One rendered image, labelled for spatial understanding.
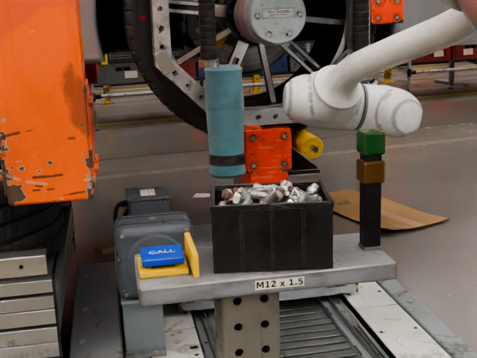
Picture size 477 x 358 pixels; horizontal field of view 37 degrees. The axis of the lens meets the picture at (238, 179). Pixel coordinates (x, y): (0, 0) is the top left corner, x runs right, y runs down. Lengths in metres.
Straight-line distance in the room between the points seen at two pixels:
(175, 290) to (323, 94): 0.53
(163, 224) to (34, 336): 0.36
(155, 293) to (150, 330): 0.60
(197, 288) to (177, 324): 0.75
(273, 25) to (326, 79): 0.23
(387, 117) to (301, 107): 0.18
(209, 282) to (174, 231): 0.47
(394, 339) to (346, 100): 0.64
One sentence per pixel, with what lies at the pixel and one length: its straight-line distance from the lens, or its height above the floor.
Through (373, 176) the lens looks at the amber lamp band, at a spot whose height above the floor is 0.58.
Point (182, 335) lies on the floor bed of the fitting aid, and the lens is 1.82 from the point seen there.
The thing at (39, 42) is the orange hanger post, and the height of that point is 0.82.
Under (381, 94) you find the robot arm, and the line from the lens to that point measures 1.52.
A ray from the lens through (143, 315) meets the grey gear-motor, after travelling 1.71.
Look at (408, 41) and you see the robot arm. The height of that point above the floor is 0.80.
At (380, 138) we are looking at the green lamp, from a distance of 1.22.
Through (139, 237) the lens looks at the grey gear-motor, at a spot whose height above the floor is 0.38.
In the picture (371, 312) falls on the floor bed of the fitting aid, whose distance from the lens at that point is 1.93.
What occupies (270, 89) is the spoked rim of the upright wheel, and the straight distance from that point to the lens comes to 1.89.
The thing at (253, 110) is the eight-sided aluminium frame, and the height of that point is 0.62.
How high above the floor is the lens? 0.88
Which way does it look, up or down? 14 degrees down
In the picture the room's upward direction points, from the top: 2 degrees counter-clockwise
